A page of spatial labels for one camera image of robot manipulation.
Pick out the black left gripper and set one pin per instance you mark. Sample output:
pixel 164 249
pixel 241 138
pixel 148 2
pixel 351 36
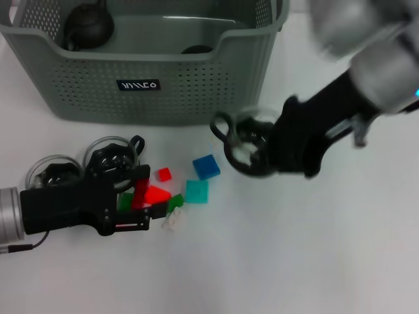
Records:
pixel 62 206

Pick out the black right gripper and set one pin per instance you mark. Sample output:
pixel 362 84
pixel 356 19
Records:
pixel 301 137

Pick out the dark red long brick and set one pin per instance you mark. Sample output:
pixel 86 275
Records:
pixel 141 194

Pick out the glass teacup with black sleeve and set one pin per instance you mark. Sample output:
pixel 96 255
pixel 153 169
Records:
pixel 196 49
pixel 52 170
pixel 108 157
pixel 244 153

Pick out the blue square building plate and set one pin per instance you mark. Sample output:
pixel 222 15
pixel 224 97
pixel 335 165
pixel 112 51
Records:
pixel 206 167

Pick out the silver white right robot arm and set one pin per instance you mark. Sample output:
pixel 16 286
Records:
pixel 373 49

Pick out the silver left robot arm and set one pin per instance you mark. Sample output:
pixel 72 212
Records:
pixel 10 214

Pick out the grey-green perforated storage bin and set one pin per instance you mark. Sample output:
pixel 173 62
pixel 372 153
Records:
pixel 183 98

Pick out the bright red large brick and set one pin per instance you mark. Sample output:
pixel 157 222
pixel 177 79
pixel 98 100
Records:
pixel 158 195

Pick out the small red square brick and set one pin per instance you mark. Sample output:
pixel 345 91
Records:
pixel 163 175

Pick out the green building brick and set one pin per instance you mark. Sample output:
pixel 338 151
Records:
pixel 174 202
pixel 126 202

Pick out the white flat building plate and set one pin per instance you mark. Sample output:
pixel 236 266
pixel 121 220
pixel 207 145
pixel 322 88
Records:
pixel 174 220

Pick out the cyan square building plate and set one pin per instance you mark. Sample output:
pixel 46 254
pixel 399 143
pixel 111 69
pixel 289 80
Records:
pixel 197 192

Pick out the black cast iron teapot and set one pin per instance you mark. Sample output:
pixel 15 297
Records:
pixel 88 27

